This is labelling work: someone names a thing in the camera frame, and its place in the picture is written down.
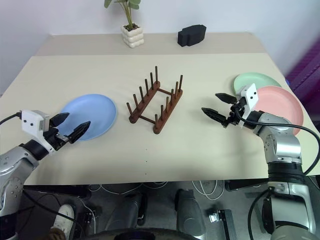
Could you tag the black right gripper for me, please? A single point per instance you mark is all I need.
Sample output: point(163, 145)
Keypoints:
point(235, 116)

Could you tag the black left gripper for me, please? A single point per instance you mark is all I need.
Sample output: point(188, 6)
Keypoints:
point(58, 141)

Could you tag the blue plate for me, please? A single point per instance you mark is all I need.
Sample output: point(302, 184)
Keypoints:
point(95, 112)

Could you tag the green plate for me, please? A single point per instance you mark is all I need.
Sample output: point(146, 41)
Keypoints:
point(252, 78)

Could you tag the pink plate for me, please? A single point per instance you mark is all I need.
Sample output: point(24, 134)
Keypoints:
point(277, 102)

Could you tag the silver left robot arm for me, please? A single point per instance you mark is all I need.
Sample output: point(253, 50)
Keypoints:
point(15, 160)

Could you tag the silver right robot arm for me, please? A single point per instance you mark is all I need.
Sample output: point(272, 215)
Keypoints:
point(282, 140)

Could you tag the wooden dish rack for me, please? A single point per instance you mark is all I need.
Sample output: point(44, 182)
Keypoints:
point(167, 115)

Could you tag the black foam block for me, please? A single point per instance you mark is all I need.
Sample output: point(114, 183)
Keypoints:
point(191, 35)

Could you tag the white sneaker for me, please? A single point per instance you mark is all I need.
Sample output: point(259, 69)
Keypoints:
point(65, 217)

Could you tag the purple ribbed object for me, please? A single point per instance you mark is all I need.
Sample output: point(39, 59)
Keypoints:
point(310, 72)

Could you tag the dark grey rounded shape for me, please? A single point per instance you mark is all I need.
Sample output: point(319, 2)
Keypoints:
point(190, 210)
point(130, 210)

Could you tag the white bubble plant pot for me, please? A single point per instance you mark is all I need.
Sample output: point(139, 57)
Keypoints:
point(132, 37)

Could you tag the black metal bar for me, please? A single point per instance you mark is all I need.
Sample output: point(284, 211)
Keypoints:
point(228, 222)

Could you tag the green potted plant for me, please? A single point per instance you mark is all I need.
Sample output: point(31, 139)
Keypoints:
point(109, 3)

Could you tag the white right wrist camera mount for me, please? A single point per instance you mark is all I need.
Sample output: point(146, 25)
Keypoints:
point(251, 100)

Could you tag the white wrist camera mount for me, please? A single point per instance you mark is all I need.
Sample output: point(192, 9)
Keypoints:
point(251, 100)
point(31, 118)

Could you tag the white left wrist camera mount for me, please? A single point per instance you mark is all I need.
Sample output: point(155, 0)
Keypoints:
point(31, 118)

